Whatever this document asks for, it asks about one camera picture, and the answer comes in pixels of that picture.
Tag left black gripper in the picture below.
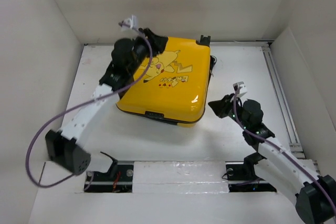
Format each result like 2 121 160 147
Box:
129 28 168 75

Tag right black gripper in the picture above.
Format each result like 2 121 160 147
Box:
207 93 249 130

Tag yellow hard-shell suitcase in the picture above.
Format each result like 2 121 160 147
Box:
116 36 216 127

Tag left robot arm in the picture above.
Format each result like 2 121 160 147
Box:
45 28 168 180

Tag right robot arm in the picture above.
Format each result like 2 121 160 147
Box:
208 93 335 223

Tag white foam board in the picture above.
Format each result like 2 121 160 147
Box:
132 161 229 195

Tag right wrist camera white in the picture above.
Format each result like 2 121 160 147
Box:
233 82 247 98

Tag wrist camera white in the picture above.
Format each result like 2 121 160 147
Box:
233 82 247 98
119 15 139 30

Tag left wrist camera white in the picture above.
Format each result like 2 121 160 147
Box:
119 15 139 30

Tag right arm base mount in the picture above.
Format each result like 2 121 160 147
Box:
222 153 277 193

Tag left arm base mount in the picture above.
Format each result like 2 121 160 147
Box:
83 152 134 193

